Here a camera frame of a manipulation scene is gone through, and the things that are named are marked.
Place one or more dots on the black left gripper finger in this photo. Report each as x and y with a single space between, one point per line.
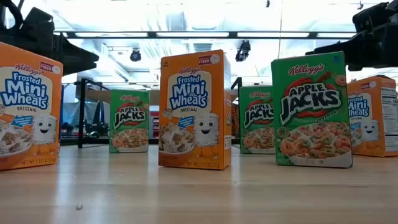
77 63
77 51

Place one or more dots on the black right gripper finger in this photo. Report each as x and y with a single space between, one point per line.
339 56
339 45

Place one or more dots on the green Apple Jacks cereal box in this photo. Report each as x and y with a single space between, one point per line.
256 124
129 124
311 124

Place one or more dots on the orange Frosted Mini Wheats box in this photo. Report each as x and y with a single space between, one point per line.
192 124
28 124
373 124

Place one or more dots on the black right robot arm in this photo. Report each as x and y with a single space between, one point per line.
392 37

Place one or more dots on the small black ceiling fixture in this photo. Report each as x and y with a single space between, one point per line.
267 3
360 5

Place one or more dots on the blue grey cloth divider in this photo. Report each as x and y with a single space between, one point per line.
71 115

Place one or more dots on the black ceiling spotlight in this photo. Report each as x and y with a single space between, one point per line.
135 56

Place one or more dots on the black background equipment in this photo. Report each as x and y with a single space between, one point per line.
96 129

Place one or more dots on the large black hanging spotlight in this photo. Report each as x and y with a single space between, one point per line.
242 51

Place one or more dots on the red storage rack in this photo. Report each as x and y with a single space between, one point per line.
155 124

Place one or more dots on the orange patterned panel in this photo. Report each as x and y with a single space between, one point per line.
235 121

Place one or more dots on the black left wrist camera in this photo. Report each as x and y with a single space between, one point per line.
37 21

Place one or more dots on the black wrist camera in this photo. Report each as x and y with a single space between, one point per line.
370 17
37 21

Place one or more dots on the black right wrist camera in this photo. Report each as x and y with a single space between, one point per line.
370 17

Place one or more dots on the wooden shelf with black frame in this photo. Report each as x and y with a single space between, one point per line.
96 97

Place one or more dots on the black overhead frame beam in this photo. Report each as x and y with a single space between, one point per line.
152 34

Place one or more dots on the black table edge rail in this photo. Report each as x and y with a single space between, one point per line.
93 141

